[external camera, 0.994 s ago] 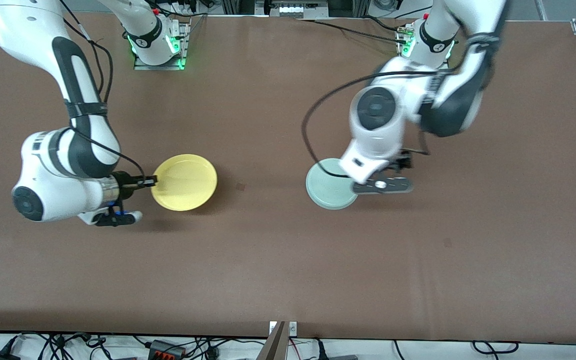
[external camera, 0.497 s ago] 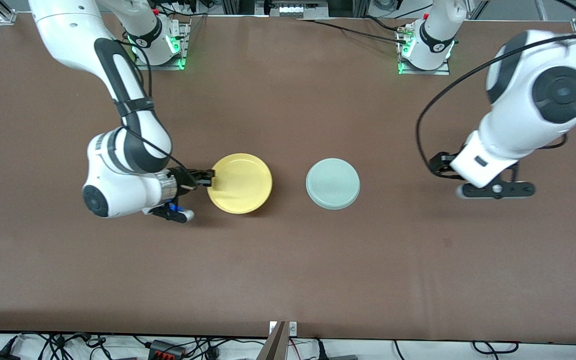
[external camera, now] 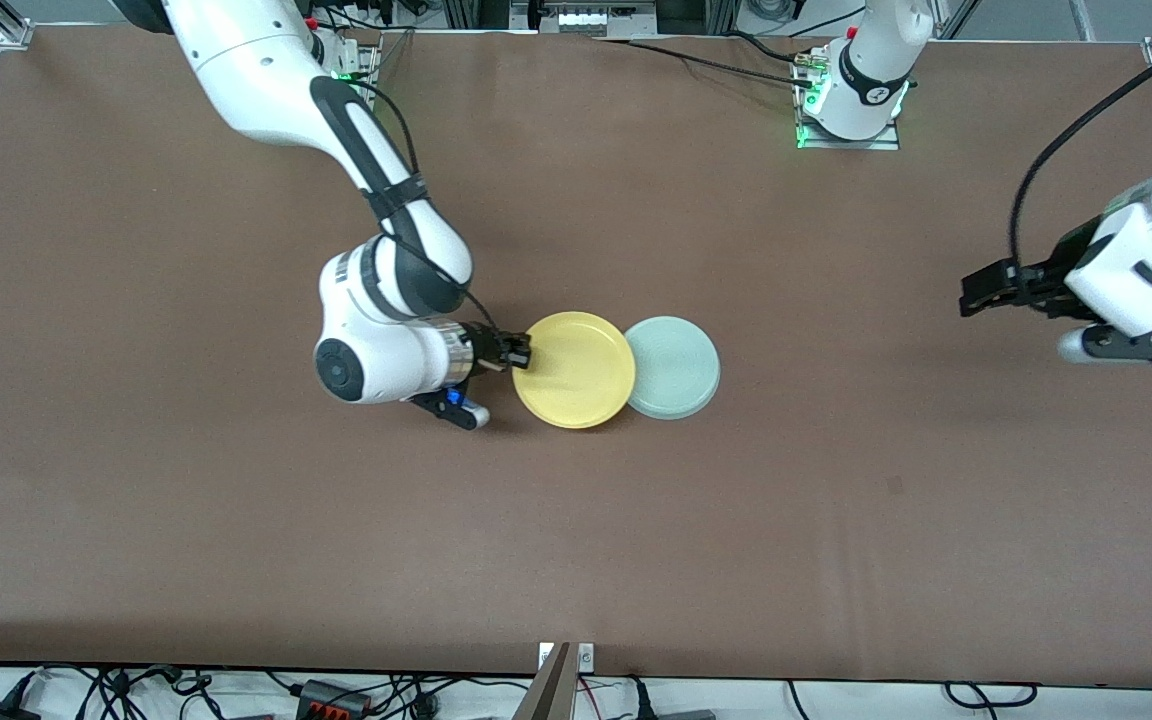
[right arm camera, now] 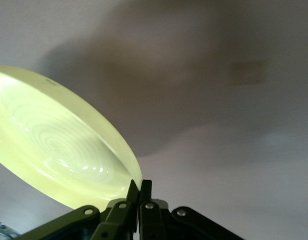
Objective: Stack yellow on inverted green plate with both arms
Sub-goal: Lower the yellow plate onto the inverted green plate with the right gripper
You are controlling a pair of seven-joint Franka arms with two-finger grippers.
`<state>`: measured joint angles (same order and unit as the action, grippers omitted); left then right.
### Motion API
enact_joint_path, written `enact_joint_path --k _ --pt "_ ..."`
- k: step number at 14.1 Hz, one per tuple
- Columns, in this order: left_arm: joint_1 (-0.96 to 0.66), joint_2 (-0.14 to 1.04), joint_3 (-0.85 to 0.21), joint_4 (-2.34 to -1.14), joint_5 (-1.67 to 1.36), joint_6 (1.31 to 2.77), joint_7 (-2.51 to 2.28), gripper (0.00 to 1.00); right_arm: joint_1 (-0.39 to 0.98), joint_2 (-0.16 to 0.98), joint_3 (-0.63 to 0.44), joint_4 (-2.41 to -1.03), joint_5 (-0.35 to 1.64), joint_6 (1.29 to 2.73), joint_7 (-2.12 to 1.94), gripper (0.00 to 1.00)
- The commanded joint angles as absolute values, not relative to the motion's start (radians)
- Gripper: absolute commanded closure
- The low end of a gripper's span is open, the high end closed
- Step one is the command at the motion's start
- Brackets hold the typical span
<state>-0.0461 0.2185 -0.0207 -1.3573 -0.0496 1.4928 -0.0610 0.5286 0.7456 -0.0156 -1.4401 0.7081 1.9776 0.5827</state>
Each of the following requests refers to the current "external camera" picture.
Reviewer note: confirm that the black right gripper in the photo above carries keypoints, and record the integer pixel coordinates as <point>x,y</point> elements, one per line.
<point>485,350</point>

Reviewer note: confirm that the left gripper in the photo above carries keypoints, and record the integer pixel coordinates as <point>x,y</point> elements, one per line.
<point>1050,273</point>

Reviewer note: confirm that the yellow round plate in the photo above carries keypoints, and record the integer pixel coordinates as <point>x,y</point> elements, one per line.
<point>576,370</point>

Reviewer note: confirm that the pale green round plate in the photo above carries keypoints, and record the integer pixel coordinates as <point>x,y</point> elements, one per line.
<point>681,370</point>

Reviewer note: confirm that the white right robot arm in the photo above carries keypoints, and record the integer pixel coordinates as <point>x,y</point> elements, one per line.
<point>266,80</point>

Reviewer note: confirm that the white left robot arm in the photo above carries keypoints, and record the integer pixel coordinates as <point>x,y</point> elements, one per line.
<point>866,100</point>

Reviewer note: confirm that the brown table cloth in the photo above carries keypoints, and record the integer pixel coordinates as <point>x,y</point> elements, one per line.
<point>576,520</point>

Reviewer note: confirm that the white terminal block device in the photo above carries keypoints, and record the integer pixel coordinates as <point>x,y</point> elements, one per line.
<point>596,18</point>

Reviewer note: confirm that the black plug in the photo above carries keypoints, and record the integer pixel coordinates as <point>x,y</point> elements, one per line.
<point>643,705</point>

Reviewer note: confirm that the black orange power strip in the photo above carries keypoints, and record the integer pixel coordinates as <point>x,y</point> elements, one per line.
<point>331,697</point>

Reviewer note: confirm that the grey flat box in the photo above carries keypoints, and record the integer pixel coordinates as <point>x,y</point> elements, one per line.
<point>686,715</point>

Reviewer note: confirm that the black power adapter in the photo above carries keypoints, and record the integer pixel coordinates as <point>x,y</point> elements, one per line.
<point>1,712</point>

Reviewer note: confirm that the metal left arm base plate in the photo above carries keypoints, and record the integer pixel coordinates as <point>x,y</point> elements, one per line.
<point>846,145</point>

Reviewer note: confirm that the white pole clamp bracket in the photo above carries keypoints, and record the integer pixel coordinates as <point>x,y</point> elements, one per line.
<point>586,657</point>

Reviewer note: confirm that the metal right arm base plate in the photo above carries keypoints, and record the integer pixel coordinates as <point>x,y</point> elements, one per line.
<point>373,70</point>

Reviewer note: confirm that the grey camera stand pole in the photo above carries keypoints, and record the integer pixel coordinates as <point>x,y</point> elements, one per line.
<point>548,695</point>

